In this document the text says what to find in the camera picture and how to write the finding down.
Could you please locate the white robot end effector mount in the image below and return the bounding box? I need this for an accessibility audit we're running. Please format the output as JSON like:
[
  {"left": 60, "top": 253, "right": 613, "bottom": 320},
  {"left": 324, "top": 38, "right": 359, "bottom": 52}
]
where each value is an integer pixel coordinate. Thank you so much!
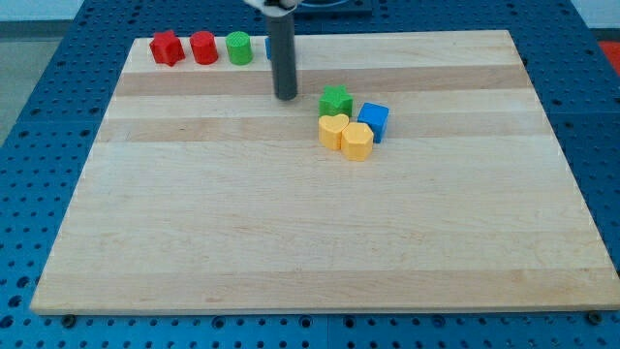
[{"left": 244, "top": 0, "right": 297, "bottom": 17}]

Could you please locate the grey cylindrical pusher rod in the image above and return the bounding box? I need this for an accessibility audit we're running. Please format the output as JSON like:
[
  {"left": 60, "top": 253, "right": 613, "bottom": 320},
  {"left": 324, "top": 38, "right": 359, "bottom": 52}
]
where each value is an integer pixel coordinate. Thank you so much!
[{"left": 266, "top": 13, "right": 297, "bottom": 101}]

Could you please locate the blue triangle block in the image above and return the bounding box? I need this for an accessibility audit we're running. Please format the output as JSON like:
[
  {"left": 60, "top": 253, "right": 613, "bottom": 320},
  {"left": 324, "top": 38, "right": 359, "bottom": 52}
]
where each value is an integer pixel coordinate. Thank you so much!
[{"left": 264, "top": 36, "right": 271, "bottom": 61}]

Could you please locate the green star block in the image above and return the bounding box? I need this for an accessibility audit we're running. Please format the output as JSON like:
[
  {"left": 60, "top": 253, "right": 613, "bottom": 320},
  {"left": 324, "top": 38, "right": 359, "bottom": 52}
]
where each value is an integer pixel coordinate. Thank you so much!
[{"left": 319, "top": 85, "right": 354, "bottom": 117}]

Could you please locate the red star block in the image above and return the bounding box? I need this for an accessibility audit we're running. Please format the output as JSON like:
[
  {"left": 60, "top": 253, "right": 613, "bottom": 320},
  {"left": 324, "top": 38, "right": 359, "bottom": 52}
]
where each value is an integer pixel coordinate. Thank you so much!
[{"left": 149, "top": 30, "right": 185, "bottom": 66}]

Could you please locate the green cylinder block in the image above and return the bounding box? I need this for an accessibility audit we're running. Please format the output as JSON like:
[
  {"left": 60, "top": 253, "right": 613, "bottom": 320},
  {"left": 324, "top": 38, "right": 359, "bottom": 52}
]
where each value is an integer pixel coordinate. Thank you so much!
[{"left": 225, "top": 31, "right": 254, "bottom": 65}]

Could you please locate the red cylinder block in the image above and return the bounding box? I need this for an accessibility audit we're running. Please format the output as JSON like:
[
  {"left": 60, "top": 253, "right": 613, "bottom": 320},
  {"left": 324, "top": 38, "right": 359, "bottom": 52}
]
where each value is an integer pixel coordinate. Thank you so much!
[{"left": 190, "top": 31, "right": 219, "bottom": 65}]

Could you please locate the yellow heart block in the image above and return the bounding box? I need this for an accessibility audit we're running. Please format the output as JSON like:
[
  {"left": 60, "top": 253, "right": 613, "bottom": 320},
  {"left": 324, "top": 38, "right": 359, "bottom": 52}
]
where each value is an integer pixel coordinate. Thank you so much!
[{"left": 318, "top": 113, "right": 350, "bottom": 150}]

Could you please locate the blue cube block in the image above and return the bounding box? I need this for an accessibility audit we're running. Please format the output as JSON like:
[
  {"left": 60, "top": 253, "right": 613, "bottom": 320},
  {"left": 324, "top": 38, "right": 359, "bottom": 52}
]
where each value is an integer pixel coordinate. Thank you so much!
[{"left": 357, "top": 102, "right": 389, "bottom": 143}]

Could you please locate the yellow hexagon block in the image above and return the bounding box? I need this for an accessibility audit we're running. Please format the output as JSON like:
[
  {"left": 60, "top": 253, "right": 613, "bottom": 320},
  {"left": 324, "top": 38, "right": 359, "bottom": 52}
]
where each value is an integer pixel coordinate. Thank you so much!
[{"left": 341, "top": 122, "right": 374, "bottom": 161}]

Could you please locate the light wooden board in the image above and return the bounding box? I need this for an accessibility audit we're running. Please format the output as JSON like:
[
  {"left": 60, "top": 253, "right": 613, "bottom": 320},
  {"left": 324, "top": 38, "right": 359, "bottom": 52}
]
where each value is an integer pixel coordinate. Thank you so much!
[{"left": 31, "top": 30, "right": 619, "bottom": 315}]

